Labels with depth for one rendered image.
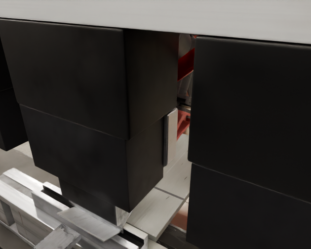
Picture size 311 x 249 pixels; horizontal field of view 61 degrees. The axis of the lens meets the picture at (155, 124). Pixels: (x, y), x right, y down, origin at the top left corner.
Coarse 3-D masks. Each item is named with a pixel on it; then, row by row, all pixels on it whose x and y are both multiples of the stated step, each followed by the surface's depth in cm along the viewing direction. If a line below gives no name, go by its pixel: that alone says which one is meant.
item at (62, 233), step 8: (64, 224) 35; (56, 232) 34; (64, 232) 34; (72, 232) 34; (48, 240) 33; (56, 240) 33; (64, 240) 33; (72, 240) 33; (40, 248) 32; (48, 248) 32; (56, 248) 32; (64, 248) 32
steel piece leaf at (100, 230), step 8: (72, 208) 38; (64, 216) 35; (72, 216) 36; (80, 216) 36; (88, 216) 37; (80, 224) 34; (88, 224) 35; (96, 224) 35; (104, 224) 35; (88, 232) 33; (96, 232) 33; (104, 232) 34; (112, 232) 34; (104, 240) 32
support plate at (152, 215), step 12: (180, 144) 54; (180, 156) 50; (168, 168) 46; (180, 168) 46; (168, 180) 44; (180, 180) 44; (156, 192) 41; (180, 192) 41; (144, 204) 39; (156, 204) 39; (168, 204) 39; (180, 204) 39; (132, 216) 37; (144, 216) 37; (156, 216) 37; (168, 216) 37; (144, 228) 35; (156, 228) 35; (156, 240) 34
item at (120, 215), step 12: (60, 180) 36; (72, 192) 35; (84, 192) 33; (72, 204) 38; (84, 204) 35; (96, 204) 33; (108, 204) 32; (96, 216) 36; (108, 216) 33; (120, 216) 33; (120, 228) 34
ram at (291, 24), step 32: (0, 0) 23; (32, 0) 21; (64, 0) 19; (96, 0) 17; (128, 0) 16; (160, 0) 15; (192, 0) 14; (224, 0) 13; (256, 0) 12; (288, 0) 12; (192, 32) 15; (224, 32) 14; (256, 32) 13; (288, 32) 12
